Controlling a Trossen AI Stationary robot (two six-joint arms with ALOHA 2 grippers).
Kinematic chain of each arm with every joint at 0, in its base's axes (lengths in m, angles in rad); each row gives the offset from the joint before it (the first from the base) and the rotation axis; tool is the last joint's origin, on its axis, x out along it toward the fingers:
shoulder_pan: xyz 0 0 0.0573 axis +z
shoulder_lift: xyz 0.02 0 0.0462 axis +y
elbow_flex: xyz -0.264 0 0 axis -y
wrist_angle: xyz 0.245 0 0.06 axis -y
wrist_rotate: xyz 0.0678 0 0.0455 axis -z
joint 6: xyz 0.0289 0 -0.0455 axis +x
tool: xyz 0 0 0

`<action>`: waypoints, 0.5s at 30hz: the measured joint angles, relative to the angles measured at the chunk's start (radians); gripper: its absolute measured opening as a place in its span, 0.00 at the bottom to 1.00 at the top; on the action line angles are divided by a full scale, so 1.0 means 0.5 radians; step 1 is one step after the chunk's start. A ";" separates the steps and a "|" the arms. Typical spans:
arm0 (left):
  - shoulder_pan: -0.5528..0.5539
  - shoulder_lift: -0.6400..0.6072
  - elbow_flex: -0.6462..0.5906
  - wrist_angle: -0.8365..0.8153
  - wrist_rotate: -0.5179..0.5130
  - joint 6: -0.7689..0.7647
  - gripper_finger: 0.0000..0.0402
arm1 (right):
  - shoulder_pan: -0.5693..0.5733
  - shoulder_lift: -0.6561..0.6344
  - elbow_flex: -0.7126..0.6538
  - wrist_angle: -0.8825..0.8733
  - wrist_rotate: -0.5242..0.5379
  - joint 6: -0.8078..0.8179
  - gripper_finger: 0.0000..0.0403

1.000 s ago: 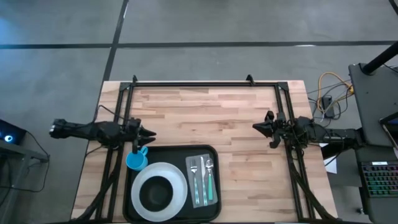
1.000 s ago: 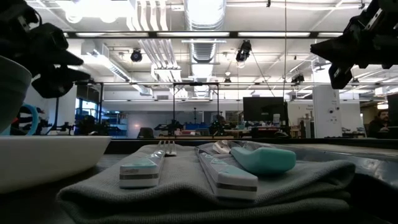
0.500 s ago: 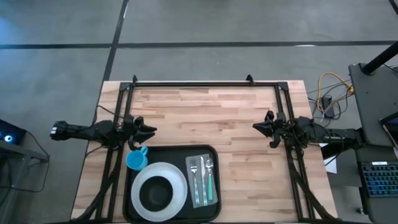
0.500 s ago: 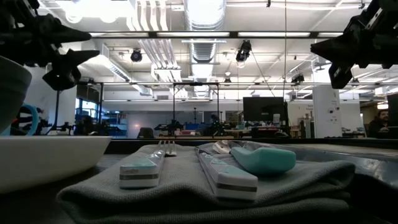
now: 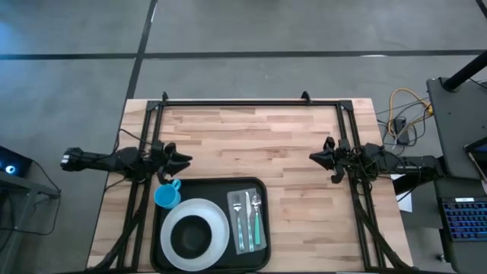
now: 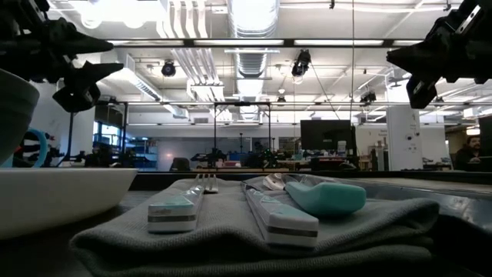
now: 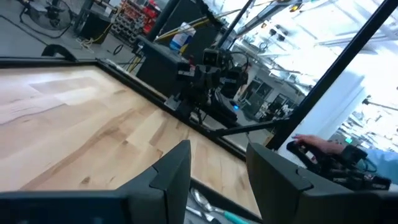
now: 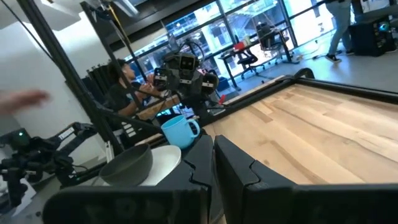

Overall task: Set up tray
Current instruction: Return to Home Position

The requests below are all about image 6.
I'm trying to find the dark grey bowl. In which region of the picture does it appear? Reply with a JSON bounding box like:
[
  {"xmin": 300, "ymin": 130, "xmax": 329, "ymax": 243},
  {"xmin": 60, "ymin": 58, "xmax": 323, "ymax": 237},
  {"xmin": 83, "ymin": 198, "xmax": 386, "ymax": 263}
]
[{"xmin": 0, "ymin": 68, "xmax": 41, "ymax": 166}]

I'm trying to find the white oval plate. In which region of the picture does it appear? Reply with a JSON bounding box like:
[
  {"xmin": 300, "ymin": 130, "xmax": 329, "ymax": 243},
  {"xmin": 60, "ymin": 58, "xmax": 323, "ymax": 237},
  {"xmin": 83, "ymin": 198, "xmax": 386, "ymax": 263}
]
[{"xmin": 0, "ymin": 167, "xmax": 138, "ymax": 240}]

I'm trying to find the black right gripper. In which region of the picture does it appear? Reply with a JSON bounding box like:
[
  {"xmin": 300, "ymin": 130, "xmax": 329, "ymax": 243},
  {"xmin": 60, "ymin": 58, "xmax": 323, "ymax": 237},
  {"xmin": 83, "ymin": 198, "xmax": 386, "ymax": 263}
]
[{"xmin": 386, "ymin": 0, "xmax": 492, "ymax": 85}]

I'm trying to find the blue striped ring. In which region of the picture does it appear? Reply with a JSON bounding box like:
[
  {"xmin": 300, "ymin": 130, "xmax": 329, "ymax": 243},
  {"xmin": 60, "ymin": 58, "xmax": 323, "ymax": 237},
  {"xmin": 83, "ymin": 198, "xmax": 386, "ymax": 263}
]
[{"xmin": 11, "ymin": 128, "xmax": 50, "ymax": 169}]

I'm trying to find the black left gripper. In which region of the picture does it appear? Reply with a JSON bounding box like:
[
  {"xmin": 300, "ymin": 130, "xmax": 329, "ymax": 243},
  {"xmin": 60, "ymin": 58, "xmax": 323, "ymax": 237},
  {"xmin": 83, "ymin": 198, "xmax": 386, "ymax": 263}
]
[{"xmin": 0, "ymin": 0, "xmax": 125, "ymax": 93}]

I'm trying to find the white column with devices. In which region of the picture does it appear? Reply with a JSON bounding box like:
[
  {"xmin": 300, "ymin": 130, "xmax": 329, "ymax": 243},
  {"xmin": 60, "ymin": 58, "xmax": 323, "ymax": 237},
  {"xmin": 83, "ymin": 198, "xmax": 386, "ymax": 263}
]
[{"xmin": 386, "ymin": 104, "xmax": 424, "ymax": 172}]

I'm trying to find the grey cloth napkin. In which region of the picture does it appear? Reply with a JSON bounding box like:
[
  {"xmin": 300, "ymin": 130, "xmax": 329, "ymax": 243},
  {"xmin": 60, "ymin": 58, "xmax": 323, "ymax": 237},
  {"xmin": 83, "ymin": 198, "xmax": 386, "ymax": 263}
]
[{"xmin": 68, "ymin": 175, "xmax": 441, "ymax": 277}]

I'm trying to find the black office chair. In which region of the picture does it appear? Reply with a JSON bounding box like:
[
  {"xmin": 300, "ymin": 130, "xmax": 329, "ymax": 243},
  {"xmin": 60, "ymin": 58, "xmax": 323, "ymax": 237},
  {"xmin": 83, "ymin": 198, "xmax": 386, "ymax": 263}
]
[{"xmin": 169, "ymin": 156, "xmax": 191, "ymax": 172}]

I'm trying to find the black monitor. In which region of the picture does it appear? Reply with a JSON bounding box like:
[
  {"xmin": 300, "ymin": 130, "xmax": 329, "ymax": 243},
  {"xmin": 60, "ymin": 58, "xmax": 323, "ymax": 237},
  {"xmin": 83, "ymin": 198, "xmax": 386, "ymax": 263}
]
[{"xmin": 299, "ymin": 119, "xmax": 357, "ymax": 152}]

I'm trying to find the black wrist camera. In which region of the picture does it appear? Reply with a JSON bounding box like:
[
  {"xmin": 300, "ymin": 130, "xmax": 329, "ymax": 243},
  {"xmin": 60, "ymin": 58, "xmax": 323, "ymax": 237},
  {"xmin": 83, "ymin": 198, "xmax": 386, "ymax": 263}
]
[
  {"xmin": 52, "ymin": 82, "xmax": 97, "ymax": 114},
  {"xmin": 406, "ymin": 75, "xmax": 440, "ymax": 110}
]

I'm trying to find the spoon with teal handle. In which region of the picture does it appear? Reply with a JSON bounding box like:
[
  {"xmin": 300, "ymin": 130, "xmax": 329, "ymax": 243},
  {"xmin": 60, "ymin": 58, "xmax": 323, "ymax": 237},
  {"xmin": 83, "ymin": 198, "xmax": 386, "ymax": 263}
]
[{"xmin": 262, "ymin": 172, "xmax": 367, "ymax": 217}]

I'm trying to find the knife with teal-white handle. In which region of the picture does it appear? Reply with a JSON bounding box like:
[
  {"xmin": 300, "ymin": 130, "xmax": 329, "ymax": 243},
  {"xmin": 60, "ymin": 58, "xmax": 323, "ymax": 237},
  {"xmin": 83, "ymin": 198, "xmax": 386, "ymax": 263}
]
[{"xmin": 241, "ymin": 180, "xmax": 320, "ymax": 248}]

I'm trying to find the fork with teal-white handle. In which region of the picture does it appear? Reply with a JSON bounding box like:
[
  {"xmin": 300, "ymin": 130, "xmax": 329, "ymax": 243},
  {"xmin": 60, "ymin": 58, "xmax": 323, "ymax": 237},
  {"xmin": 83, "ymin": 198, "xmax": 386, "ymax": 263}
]
[{"xmin": 147, "ymin": 172, "xmax": 219, "ymax": 235}]

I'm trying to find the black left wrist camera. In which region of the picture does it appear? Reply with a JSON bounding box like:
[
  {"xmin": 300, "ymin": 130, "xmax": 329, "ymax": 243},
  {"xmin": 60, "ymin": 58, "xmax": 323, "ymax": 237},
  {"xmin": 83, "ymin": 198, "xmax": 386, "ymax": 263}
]
[{"xmin": 52, "ymin": 82, "xmax": 97, "ymax": 114}]

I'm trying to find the person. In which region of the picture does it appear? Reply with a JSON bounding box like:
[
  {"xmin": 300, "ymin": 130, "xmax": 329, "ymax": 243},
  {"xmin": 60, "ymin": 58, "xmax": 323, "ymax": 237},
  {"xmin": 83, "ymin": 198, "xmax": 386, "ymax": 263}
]
[{"xmin": 454, "ymin": 135, "xmax": 484, "ymax": 172}]

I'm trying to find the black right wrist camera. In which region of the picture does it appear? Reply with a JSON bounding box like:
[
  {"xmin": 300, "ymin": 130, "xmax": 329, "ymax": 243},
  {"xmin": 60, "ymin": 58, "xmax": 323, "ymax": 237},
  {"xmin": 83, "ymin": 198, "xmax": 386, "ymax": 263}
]
[{"xmin": 406, "ymin": 75, "xmax": 440, "ymax": 110}]

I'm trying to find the silver ceiling duct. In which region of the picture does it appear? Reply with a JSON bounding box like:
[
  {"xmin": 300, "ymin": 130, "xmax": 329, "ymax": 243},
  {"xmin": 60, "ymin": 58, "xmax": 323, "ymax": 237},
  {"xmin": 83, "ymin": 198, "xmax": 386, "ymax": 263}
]
[{"xmin": 226, "ymin": 0, "xmax": 281, "ymax": 120}]

